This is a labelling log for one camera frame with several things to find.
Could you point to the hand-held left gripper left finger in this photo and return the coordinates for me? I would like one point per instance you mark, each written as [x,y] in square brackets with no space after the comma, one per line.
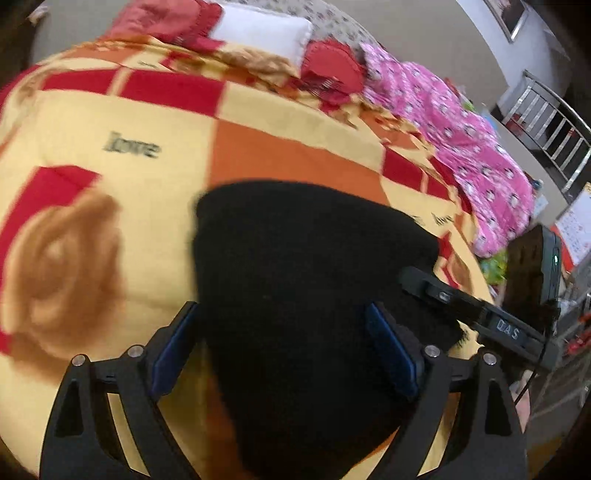
[171,355]

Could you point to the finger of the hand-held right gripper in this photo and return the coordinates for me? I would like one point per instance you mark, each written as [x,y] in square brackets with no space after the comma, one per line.
[438,293]

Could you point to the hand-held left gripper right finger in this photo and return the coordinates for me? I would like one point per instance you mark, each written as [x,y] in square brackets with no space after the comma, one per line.
[392,355]

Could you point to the black pants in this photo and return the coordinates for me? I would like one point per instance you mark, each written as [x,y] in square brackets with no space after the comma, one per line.
[300,295]

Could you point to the pink printed blanket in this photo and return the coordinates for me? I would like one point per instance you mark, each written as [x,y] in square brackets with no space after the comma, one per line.
[452,147]

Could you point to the metal railing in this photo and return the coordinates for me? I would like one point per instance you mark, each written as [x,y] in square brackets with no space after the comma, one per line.
[549,124]

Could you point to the yellow red checkered blanket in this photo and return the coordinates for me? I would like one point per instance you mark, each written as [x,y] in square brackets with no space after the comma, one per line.
[115,184]

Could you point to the red cloth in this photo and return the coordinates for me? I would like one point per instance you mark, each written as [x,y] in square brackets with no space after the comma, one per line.
[334,67]

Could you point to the grey patterned headboard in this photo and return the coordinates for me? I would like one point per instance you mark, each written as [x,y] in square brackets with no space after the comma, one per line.
[332,21]

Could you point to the white pillow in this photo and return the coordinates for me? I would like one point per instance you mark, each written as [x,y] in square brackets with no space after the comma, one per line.
[263,30]

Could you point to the red pillow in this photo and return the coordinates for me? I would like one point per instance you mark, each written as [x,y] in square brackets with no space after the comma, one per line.
[161,21]

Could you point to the white red wall calendar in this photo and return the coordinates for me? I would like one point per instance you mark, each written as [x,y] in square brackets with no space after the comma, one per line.
[577,226]

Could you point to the framed wall picture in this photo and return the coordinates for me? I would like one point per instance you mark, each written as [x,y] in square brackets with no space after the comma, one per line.
[505,16]

